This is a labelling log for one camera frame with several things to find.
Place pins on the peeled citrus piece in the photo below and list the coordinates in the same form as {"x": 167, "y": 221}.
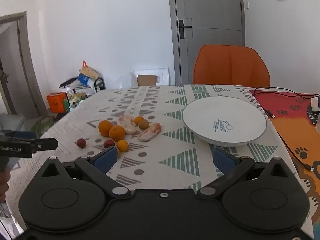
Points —
{"x": 127, "y": 124}
{"x": 150, "y": 131}

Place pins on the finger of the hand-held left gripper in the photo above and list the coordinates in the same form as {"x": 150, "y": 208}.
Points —
{"x": 46, "y": 144}
{"x": 23, "y": 135}

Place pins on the large orange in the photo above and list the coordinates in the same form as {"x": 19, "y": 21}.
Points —
{"x": 117, "y": 133}
{"x": 104, "y": 128}

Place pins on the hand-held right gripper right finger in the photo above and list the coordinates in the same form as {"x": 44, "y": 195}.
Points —
{"x": 222, "y": 158}

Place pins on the brown cardboard piece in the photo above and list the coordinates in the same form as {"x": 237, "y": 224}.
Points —
{"x": 146, "y": 80}

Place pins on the orange box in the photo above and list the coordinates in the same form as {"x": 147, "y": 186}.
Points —
{"x": 56, "y": 103}

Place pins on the black trolley frame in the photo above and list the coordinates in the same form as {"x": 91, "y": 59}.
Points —
{"x": 99, "y": 83}

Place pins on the white triangle patterned tablecloth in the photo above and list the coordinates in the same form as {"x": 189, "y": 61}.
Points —
{"x": 155, "y": 100}

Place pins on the orange chair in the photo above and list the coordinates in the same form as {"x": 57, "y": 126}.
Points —
{"x": 231, "y": 66}

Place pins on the small red fruit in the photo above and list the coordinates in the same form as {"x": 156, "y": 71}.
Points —
{"x": 81, "y": 143}
{"x": 109, "y": 143}

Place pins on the black flat item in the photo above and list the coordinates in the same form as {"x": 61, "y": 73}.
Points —
{"x": 67, "y": 82}

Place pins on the white charger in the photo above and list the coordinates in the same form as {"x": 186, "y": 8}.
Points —
{"x": 315, "y": 103}

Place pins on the green bag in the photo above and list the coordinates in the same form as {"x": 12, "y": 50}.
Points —
{"x": 43, "y": 126}

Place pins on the brown kiwi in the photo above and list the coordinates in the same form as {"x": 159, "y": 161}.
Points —
{"x": 144, "y": 124}

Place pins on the small white wall switch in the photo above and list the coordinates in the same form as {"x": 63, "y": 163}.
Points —
{"x": 248, "y": 5}

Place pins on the red orange printed mat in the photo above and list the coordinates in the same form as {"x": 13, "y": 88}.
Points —
{"x": 287, "y": 120}

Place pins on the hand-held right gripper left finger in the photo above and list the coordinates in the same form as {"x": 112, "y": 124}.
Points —
{"x": 106, "y": 158}

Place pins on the grey door frame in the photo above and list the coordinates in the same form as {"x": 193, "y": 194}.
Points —
{"x": 27, "y": 62}

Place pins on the white foam packaging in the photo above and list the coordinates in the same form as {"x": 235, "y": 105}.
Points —
{"x": 162, "y": 73}

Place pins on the person's left hand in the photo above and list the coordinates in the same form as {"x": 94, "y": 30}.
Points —
{"x": 3, "y": 186}

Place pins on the grey door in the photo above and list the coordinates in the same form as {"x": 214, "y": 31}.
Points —
{"x": 210, "y": 17}

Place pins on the white round plate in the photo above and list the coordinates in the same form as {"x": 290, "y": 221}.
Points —
{"x": 225, "y": 120}

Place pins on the blue white plastic bag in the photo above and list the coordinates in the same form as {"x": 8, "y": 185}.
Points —
{"x": 83, "y": 79}

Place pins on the small orange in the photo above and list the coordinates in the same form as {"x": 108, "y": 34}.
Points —
{"x": 122, "y": 145}
{"x": 138, "y": 119}

